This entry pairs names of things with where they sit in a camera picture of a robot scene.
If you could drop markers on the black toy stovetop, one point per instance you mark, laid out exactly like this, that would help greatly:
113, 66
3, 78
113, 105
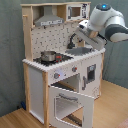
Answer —
59, 58

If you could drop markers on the small metal pot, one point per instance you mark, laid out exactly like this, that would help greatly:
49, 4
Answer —
48, 55

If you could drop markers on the grey toy sink basin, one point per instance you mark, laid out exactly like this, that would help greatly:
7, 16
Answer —
79, 51

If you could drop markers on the white wooden toy kitchen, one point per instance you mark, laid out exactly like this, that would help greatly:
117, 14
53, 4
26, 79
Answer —
39, 78

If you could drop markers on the white cabinet door with dispenser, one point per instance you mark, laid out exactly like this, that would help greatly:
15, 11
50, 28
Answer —
91, 75

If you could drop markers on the left red stove knob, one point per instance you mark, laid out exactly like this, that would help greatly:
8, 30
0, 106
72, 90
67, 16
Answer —
56, 75

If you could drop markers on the red stove knob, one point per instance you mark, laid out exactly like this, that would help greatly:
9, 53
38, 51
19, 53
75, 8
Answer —
56, 75
74, 69

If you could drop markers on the right red stove knob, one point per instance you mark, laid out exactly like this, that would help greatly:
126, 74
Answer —
74, 69

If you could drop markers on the black toy faucet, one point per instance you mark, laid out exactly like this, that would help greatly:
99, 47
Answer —
71, 44

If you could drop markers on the white toy oven door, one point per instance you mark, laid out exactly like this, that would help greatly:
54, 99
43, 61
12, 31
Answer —
63, 102

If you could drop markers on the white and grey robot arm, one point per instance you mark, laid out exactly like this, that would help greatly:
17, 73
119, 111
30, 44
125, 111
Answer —
105, 24

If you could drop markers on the grey toy range hood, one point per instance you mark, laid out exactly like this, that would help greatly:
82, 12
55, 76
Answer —
48, 18

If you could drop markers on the white toy microwave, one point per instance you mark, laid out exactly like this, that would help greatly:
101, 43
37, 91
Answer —
77, 11

